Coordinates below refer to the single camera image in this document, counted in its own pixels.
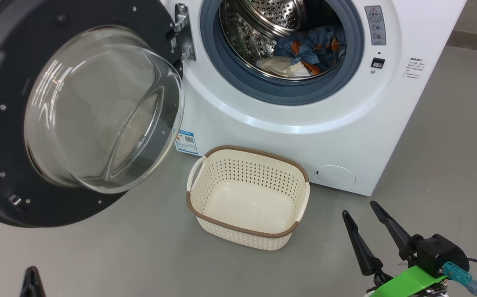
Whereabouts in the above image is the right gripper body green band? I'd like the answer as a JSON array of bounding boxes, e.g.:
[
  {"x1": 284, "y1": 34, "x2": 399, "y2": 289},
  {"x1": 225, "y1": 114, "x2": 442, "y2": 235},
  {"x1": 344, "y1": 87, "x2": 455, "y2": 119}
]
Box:
[{"x1": 364, "y1": 264, "x2": 449, "y2": 297}]

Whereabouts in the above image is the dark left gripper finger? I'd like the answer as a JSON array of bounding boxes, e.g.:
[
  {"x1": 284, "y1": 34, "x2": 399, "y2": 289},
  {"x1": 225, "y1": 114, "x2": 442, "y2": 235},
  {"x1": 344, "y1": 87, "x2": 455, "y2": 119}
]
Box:
[{"x1": 19, "y1": 266, "x2": 47, "y2": 297}]

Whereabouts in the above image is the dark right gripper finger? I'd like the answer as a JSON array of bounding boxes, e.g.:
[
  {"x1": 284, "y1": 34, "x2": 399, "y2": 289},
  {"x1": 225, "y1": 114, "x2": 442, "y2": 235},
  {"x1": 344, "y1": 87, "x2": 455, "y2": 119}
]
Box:
[
  {"x1": 342, "y1": 210, "x2": 384, "y2": 276},
  {"x1": 370, "y1": 200, "x2": 413, "y2": 261}
]

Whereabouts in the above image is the cream garment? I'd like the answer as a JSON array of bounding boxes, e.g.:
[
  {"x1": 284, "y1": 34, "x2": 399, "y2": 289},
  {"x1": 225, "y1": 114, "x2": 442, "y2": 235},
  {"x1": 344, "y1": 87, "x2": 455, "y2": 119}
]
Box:
[{"x1": 256, "y1": 56, "x2": 312, "y2": 79}]

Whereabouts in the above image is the blue printed garment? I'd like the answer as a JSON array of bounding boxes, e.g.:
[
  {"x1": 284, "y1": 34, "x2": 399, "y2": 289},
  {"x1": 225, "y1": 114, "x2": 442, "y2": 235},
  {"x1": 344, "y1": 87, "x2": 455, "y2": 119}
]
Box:
[{"x1": 273, "y1": 25, "x2": 347, "y2": 77}]

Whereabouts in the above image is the white front-load washing machine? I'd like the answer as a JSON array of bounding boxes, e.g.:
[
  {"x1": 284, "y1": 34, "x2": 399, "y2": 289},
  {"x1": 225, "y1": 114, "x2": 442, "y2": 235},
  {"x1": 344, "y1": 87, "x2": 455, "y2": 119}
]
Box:
[{"x1": 156, "y1": 0, "x2": 468, "y2": 197}]

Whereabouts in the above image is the grey rubber door gasket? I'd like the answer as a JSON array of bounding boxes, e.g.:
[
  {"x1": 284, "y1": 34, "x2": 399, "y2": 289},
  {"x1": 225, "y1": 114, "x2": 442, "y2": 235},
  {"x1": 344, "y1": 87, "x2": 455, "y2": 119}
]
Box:
[{"x1": 200, "y1": 0, "x2": 365, "y2": 106}]

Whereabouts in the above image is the perforated steel washer drum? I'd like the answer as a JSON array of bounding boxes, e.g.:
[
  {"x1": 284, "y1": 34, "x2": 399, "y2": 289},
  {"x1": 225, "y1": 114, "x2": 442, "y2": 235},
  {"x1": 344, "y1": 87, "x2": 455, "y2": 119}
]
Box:
[{"x1": 219, "y1": 0, "x2": 348, "y2": 81}]

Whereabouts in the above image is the metal door hinge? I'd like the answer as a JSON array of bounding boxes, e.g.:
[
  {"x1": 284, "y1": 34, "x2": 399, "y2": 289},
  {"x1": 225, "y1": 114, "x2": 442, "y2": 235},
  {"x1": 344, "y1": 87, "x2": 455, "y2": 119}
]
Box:
[{"x1": 174, "y1": 3, "x2": 197, "y2": 61}]

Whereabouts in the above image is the round white filter cover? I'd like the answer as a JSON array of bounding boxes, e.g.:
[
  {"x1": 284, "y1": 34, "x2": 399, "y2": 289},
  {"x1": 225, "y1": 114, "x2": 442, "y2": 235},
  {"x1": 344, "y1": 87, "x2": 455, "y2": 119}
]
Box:
[{"x1": 314, "y1": 165, "x2": 357, "y2": 188}]

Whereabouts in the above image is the cream laundry basket brown rim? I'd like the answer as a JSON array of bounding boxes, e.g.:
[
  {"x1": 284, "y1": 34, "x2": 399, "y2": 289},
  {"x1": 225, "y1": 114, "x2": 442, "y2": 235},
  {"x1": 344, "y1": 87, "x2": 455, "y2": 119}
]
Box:
[{"x1": 186, "y1": 145, "x2": 311, "y2": 251}]

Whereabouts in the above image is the small printed text label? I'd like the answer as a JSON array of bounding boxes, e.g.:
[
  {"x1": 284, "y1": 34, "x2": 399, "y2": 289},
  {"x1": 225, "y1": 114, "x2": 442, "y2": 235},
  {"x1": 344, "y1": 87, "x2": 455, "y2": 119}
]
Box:
[{"x1": 403, "y1": 57, "x2": 425, "y2": 80}]

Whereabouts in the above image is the grey warning label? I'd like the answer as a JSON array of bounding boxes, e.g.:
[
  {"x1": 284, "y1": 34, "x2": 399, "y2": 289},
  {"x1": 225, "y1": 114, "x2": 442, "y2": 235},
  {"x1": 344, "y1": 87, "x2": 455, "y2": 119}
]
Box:
[{"x1": 364, "y1": 5, "x2": 387, "y2": 46}]

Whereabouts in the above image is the blue energy label sticker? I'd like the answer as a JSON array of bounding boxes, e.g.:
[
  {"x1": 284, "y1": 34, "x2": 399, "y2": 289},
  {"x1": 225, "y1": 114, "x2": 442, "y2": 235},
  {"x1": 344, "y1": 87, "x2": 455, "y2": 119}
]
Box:
[{"x1": 175, "y1": 130, "x2": 199, "y2": 155}]

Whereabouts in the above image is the cable with teal connector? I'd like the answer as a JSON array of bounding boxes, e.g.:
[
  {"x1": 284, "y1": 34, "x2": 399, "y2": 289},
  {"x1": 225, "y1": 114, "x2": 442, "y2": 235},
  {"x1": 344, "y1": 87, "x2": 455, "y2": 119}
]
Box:
[{"x1": 442, "y1": 261, "x2": 477, "y2": 297}]

